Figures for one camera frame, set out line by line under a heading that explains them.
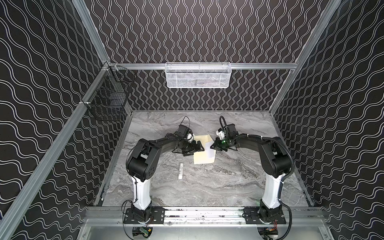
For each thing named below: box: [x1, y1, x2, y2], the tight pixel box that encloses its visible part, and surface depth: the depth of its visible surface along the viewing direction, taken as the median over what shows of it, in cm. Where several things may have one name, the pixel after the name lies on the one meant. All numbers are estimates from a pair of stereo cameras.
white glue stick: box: [178, 163, 184, 180], surface depth 89 cm
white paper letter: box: [205, 143, 216, 158], surface depth 98 cm
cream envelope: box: [193, 134, 215, 165], surface depth 96 cm
